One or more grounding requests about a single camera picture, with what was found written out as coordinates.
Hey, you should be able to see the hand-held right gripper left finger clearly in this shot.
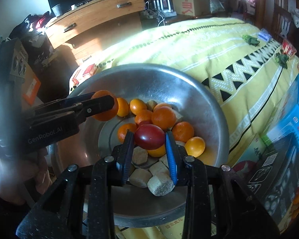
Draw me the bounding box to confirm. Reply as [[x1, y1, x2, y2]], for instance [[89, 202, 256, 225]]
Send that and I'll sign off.
[[16, 131, 136, 239]]

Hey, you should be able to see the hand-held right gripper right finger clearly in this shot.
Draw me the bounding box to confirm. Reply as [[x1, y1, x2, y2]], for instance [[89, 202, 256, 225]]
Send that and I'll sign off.
[[165, 131, 281, 239]]

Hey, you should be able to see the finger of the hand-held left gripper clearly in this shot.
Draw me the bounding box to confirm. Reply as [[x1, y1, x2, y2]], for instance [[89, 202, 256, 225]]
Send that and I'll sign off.
[[30, 95, 115, 130], [31, 92, 97, 114]]

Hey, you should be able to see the round single mandarin orange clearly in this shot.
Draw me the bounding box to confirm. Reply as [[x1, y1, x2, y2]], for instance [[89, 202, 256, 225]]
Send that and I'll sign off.
[[91, 90, 119, 122]]

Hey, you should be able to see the oblong red tomato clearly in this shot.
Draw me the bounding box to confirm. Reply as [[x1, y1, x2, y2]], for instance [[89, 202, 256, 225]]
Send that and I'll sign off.
[[135, 124, 165, 150]]

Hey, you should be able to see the pile of mandarin oranges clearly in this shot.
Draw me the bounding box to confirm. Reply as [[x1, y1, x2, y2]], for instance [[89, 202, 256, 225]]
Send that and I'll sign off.
[[116, 97, 206, 158]]

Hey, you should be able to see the metal bowl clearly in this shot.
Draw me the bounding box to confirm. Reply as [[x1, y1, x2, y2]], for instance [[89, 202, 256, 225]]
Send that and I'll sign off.
[[48, 64, 230, 228]]

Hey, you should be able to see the person's left hand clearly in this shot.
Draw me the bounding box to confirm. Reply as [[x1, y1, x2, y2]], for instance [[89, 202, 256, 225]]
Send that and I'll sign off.
[[0, 152, 50, 205]]

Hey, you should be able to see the orange cardboard box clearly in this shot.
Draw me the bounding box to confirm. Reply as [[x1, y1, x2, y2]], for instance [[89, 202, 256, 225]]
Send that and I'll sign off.
[[22, 65, 41, 104]]

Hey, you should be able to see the heap of beige cut chunks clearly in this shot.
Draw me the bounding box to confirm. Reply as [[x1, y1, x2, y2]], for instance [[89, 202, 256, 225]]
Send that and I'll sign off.
[[128, 100, 185, 197]]

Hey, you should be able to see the red and white packet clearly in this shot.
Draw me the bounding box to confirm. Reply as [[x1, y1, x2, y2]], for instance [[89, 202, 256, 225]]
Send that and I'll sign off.
[[71, 63, 97, 85]]

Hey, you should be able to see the yellow printed carton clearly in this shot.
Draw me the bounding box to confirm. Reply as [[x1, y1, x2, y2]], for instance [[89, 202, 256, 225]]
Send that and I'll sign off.
[[115, 219, 187, 239]]

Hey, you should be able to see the pile of dark clothes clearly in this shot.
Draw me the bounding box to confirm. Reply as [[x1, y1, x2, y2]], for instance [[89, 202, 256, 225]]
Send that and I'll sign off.
[[10, 12, 53, 38]]

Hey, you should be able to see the green and white carton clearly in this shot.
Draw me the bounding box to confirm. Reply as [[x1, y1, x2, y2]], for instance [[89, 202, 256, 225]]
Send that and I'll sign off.
[[229, 132, 267, 172]]

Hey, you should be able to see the wooden dresser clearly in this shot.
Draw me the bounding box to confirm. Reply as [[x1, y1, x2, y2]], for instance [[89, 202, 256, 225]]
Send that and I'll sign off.
[[43, 0, 145, 63]]

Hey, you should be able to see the grey cup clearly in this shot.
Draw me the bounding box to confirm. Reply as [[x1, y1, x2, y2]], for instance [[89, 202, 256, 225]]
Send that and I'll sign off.
[[52, 4, 63, 17]]

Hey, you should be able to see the black printed box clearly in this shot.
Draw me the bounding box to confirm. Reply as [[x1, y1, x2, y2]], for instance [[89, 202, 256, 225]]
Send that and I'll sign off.
[[247, 133, 299, 224]]

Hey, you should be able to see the white router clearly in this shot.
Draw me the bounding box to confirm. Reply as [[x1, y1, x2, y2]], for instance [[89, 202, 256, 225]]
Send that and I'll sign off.
[[152, 0, 177, 15]]

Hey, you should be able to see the blue and green carton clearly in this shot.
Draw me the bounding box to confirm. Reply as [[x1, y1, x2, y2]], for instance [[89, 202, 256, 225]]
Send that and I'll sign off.
[[262, 73, 299, 150]]

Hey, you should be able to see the brown cardboard box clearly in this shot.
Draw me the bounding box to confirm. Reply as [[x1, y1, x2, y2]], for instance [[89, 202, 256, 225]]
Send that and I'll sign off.
[[171, 0, 211, 17]]

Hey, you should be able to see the green leafy vegetable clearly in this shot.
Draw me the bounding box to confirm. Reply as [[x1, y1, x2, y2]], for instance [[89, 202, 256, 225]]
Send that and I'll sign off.
[[242, 34, 260, 46], [275, 52, 289, 68]]

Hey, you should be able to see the blue and white packet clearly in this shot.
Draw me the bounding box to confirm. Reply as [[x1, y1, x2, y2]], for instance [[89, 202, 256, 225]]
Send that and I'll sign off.
[[258, 30, 272, 41]]

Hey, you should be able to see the red snack box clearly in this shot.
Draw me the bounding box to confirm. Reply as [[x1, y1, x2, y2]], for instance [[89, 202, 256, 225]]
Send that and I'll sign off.
[[281, 40, 297, 55]]

